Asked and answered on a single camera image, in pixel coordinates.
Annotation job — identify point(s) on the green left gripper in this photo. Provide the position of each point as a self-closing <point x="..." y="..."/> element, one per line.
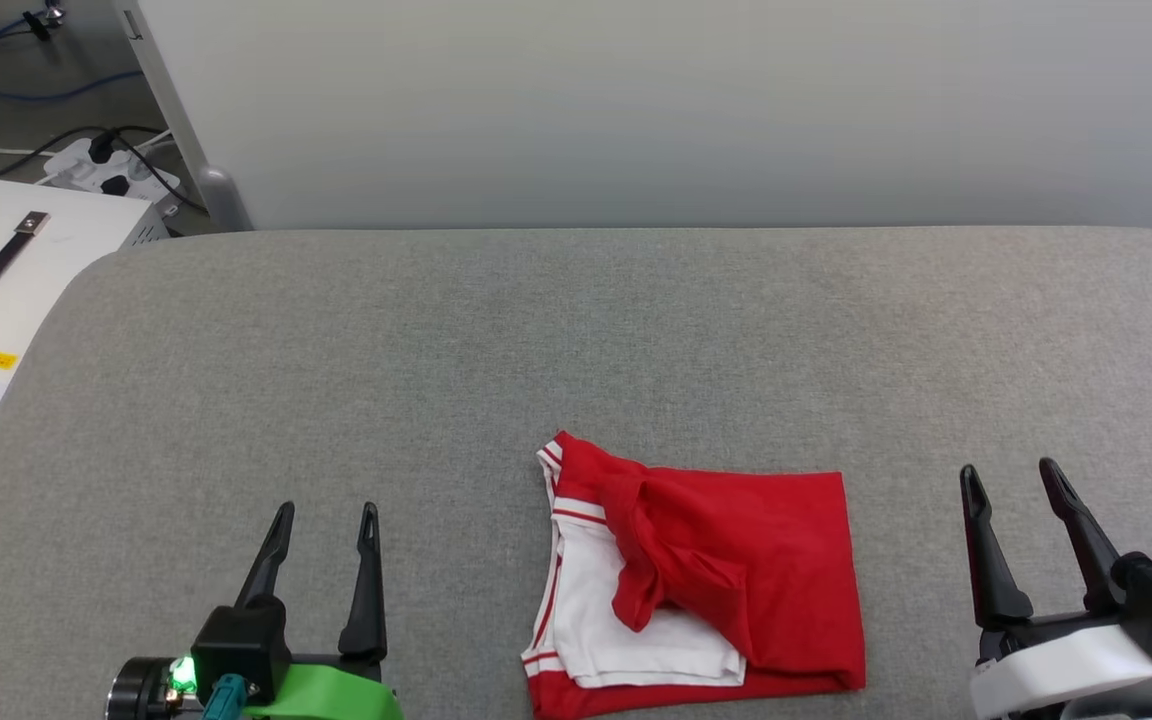
<point x="336" y="692"/>

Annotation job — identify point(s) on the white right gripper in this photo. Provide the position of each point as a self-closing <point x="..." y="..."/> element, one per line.
<point x="1056" y="665"/>

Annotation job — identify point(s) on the red and white basketball jersey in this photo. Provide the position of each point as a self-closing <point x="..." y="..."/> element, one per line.
<point x="766" y="560"/>

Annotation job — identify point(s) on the grey partition foot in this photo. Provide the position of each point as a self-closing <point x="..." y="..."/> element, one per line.
<point x="226" y="198"/>

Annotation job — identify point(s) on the white equipment case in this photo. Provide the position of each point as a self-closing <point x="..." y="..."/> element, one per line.
<point x="56" y="270"/>

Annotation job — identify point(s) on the white power strip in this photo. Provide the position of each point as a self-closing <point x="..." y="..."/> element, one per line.
<point x="78" y="170"/>

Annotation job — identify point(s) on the white partition panel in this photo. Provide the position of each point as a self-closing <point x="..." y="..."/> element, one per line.
<point x="636" y="100"/>

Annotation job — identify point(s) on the black metal clamp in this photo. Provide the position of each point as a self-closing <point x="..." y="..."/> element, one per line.
<point x="41" y="20"/>

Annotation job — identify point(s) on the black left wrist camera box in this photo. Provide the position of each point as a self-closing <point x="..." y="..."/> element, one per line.
<point x="236" y="640"/>

